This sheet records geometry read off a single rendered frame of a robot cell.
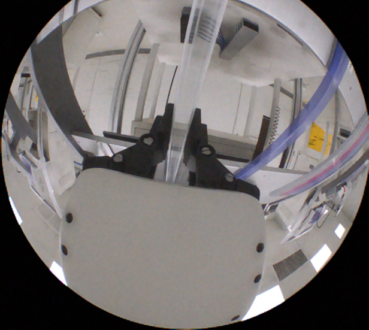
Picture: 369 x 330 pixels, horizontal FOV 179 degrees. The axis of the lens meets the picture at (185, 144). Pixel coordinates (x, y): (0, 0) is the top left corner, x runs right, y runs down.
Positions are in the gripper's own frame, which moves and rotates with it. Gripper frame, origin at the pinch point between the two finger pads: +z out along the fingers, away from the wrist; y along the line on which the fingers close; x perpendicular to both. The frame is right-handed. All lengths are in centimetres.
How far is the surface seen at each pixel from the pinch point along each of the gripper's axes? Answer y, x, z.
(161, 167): -1.7, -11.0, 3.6
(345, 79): 14.4, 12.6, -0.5
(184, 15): -5.0, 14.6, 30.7
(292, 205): 124, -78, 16
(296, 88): 49, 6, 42
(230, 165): 8.2, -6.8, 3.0
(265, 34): 19.1, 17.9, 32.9
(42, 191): -107, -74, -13
